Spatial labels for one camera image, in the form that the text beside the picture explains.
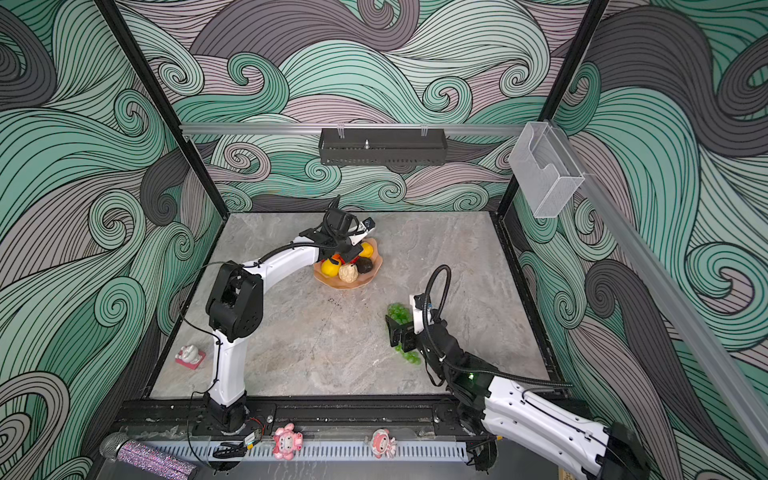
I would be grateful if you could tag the dark avocado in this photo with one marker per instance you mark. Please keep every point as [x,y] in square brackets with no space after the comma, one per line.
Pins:
[364,265]

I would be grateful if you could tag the aluminium rail right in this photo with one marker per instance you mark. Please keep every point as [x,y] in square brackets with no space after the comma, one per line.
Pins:
[610,194]

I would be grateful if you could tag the black wall tray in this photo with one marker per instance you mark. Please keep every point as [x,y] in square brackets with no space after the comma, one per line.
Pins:
[382,147]

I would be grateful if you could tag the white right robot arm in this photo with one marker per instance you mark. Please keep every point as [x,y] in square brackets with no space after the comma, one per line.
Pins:
[501,407]

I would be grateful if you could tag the clear acrylic wall box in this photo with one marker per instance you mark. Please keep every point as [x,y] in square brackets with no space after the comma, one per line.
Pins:
[544,164]

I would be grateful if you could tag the cream fake garlic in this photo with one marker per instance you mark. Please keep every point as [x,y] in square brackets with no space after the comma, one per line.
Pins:
[348,273]

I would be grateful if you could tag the pink scalloped fruit bowl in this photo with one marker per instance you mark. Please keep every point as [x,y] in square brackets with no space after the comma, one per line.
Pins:
[363,280]

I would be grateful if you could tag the yellow pear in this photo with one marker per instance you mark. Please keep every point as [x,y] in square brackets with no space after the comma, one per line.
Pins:
[367,250]

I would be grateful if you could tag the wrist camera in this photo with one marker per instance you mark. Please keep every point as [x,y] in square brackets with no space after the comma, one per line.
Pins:
[421,311]
[359,227]

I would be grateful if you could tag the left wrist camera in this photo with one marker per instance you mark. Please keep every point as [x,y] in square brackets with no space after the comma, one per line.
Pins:
[359,227]

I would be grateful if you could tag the white slotted cable duct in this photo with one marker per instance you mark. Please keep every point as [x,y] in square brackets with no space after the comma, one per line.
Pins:
[317,451]

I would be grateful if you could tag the glitter purple cylinder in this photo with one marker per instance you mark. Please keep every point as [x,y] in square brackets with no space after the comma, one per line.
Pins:
[119,447]

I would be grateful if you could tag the black corner frame post left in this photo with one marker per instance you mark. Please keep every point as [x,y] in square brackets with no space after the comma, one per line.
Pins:
[120,30]

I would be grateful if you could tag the green grape bunch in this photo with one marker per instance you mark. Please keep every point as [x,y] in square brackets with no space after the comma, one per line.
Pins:
[401,312]

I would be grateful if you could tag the black corner frame post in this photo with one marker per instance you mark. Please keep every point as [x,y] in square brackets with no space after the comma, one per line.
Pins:
[572,60]
[120,30]

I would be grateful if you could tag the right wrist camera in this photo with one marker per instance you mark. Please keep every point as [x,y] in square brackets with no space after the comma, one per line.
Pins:
[421,311]

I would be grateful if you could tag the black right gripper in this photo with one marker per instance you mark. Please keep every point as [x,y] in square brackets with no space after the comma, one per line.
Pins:
[396,334]

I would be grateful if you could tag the pink cat toy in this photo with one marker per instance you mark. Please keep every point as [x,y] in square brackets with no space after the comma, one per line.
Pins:
[287,442]

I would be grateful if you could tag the black corner frame post right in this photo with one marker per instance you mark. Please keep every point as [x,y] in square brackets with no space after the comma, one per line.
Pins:
[572,60]

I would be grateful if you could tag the yellow lemon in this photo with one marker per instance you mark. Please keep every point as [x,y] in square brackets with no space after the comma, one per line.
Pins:
[329,269]

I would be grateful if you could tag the pink haired doll toy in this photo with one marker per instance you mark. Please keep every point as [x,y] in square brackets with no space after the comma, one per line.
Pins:
[383,444]

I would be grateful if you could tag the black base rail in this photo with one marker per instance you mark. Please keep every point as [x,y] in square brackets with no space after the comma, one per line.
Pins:
[406,416]

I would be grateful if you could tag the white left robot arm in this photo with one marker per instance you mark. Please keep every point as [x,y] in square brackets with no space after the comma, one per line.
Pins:
[235,308]

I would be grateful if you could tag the aluminium rail back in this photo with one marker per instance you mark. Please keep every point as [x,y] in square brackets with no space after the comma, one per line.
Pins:
[270,128]

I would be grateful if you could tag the aluminium rail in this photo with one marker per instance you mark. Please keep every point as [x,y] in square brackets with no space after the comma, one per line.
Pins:
[270,128]
[610,194]

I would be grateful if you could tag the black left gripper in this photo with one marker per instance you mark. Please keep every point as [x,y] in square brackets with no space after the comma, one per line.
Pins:
[353,253]

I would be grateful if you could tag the white figurine on pink base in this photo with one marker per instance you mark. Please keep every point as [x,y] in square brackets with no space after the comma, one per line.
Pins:
[190,356]

